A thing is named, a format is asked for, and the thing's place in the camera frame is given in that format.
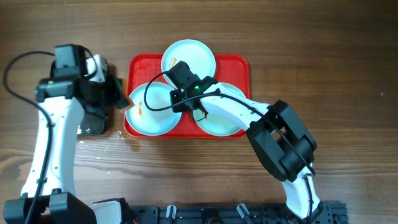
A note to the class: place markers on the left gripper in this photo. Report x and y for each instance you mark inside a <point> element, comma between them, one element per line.
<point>115,92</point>

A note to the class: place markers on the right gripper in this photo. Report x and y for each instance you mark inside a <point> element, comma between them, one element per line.
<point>175,96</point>

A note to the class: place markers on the light blue plate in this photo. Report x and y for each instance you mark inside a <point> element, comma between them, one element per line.
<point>147,122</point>
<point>214,124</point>
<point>195,54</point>

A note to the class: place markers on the orange green sponge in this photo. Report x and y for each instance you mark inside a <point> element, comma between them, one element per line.
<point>125,93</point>

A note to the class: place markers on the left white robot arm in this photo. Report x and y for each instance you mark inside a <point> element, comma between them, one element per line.
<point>48,195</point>

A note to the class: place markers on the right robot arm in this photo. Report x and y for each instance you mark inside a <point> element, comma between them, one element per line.
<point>280,140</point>

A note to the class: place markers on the black water tray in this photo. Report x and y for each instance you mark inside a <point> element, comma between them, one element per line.
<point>93,125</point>

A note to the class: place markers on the red plastic tray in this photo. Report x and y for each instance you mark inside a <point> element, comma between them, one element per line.
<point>230,68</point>

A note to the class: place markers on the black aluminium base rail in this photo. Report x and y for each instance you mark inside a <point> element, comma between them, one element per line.
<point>324,213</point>

